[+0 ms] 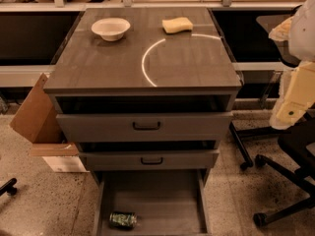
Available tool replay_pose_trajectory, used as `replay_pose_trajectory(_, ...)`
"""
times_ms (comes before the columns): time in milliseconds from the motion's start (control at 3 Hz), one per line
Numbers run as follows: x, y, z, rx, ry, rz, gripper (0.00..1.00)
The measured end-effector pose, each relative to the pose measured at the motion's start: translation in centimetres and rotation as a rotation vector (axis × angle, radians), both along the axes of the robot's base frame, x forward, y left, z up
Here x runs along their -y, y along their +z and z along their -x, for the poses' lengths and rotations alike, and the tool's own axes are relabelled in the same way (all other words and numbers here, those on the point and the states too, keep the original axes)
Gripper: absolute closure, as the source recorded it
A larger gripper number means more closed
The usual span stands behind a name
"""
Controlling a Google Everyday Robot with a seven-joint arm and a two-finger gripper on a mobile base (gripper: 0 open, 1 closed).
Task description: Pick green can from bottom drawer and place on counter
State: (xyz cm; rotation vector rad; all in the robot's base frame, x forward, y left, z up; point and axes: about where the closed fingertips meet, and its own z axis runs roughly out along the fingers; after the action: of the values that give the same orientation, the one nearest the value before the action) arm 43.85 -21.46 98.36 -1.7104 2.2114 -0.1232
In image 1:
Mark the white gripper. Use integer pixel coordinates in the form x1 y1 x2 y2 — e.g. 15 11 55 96
270 62 315 130

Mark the green soda can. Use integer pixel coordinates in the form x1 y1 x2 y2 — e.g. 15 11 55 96
109 211 137 229

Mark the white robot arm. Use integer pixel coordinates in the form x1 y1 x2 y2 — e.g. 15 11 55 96
269 0 315 130

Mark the middle grey drawer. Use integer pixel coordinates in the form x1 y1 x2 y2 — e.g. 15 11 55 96
79 149 219 171

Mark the grey drawer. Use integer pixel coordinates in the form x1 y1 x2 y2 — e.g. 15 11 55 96
56 112 232 143
79 149 219 171
93 170 211 236

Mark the grey drawer cabinet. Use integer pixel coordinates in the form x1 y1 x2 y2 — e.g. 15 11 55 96
43 7 243 189

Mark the top grey drawer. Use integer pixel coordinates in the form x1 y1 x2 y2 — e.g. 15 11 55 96
56 112 232 143

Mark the bottom grey drawer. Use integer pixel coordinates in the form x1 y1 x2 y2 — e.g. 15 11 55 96
93 170 211 236

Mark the black side table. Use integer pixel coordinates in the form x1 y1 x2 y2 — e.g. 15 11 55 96
256 15 300 67

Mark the black office chair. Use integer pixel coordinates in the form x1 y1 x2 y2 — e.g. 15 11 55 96
229 111 315 228

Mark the yellow sponge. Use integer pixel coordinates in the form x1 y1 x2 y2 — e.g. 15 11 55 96
162 17 193 33

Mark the white bowl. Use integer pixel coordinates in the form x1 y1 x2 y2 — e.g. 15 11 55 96
92 18 131 41

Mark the brown cardboard box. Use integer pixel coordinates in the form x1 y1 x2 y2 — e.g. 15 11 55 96
10 74 86 173

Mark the black chair caster left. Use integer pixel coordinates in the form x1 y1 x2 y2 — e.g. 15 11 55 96
0 178 17 196

